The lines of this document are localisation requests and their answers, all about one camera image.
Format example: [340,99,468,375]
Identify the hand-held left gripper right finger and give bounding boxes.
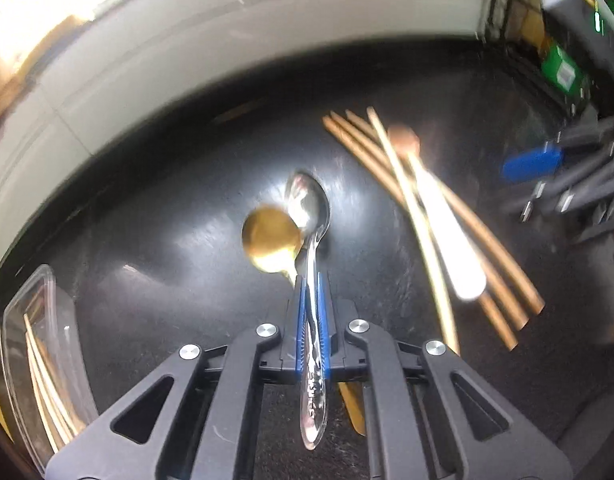
[317,272,572,480]

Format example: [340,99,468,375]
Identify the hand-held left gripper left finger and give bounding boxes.
[44,275,308,480]

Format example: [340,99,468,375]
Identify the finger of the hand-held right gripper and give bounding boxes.
[502,117,614,183]
[507,155,614,223]

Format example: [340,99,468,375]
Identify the white handled wooden spoon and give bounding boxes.
[387,124,488,302]

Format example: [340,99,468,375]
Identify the gold metal spoon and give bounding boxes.
[241,205,368,437]

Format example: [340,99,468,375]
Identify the silver metal spoon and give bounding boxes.
[285,172,333,452]

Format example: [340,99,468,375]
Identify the light bamboo chopstick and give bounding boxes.
[366,106,462,357]
[24,313,64,450]

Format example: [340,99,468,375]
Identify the clear plastic container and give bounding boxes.
[0,264,100,478]

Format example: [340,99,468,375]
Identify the green packet on rack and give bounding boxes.
[542,42,590,93]

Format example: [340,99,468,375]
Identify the black wire rack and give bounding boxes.
[479,0,602,121]

